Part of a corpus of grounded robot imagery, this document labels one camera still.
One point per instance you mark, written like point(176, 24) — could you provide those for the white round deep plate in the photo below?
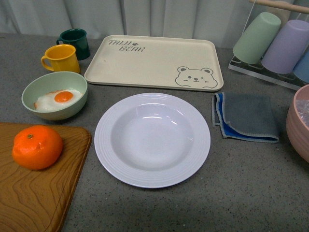
point(152, 140)

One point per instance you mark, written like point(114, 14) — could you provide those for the orange mandarin fruit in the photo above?
point(37, 147)

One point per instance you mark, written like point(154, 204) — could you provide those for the beige bear serving tray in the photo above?
point(142, 61)

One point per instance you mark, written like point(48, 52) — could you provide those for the grey blue folded cloth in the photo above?
point(247, 117)

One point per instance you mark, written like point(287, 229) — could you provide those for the light green bowl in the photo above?
point(53, 82)

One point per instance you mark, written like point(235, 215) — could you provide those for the toy fried egg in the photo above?
point(57, 100)

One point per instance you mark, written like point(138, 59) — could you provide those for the dark green mug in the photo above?
point(78, 39)

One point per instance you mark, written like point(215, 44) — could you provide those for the yellow mug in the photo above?
point(60, 58)

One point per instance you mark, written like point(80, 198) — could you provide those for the green tumbler cup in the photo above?
point(257, 37)

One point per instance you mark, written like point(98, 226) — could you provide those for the pink bowl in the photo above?
point(297, 130)

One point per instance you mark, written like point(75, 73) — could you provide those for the clear plastic ice cubes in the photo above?
point(302, 107)

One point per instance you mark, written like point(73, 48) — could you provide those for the wooden cutting board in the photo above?
point(38, 201)

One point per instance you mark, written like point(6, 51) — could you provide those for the purple tumbler cup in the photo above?
point(287, 47)

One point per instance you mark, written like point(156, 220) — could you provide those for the blue tumbler cup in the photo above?
point(301, 70)

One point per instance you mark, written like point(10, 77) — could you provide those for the beige tumbler cup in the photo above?
point(282, 14)

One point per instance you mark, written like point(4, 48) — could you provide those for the acrylic cup rack wooden handle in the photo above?
point(257, 70)

